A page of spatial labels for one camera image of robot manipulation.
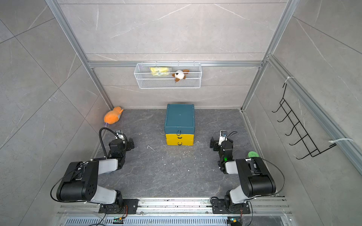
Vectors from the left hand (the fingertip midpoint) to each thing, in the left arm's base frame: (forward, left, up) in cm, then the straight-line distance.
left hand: (123, 137), depth 93 cm
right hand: (-2, -66, 0) cm, 66 cm away
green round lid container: (-13, -85, -3) cm, 86 cm away
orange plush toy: (+19, +13, +1) cm, 23 cm away
